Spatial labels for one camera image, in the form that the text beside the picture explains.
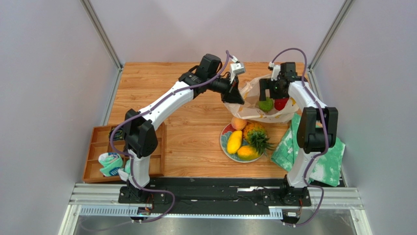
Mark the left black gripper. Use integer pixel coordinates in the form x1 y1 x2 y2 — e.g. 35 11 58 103
207 73 244 106

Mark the banana print plastic bag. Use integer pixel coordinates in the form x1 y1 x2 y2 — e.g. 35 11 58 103
225 74 299 123

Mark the green bumpy fake fruit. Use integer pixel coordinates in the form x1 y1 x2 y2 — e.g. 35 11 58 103
258 97 274 113

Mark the fake peach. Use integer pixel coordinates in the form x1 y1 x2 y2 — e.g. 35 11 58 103
231 117 247 130

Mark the fake pineapple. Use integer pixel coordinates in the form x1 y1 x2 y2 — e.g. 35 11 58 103
243 122 275 155

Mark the yellow fake fruit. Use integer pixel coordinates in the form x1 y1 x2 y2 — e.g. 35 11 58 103
226 130 243 154

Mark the yellow green fake mango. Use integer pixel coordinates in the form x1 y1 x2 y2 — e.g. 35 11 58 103
237 145 261 161

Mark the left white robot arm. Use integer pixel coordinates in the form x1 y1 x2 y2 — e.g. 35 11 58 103
122 54 246 190

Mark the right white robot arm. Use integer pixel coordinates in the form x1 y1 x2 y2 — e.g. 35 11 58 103
259 62 338 194

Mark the red fake fruit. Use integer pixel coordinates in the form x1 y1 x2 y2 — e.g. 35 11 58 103
274 98 289 111

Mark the red and teal floral plate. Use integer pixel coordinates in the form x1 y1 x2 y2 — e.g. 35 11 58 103
220 122 264 163

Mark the green white tie-dye cloth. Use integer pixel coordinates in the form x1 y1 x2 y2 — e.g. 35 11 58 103
271 114 346 187

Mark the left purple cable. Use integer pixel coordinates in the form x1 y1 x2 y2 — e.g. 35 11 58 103
79 49 236 233

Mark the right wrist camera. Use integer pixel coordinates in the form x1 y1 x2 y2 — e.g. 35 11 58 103
268 62 280 81

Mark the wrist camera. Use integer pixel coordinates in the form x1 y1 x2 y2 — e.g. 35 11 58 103
229 56 246 84
268 62 280 81

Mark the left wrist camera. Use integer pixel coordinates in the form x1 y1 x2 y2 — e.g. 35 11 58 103
229 56 246 84

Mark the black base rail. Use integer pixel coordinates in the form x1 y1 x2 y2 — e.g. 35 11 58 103
118 177 312 215

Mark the dark bundled cable item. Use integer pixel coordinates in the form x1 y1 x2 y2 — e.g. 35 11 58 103
108 127 123 141

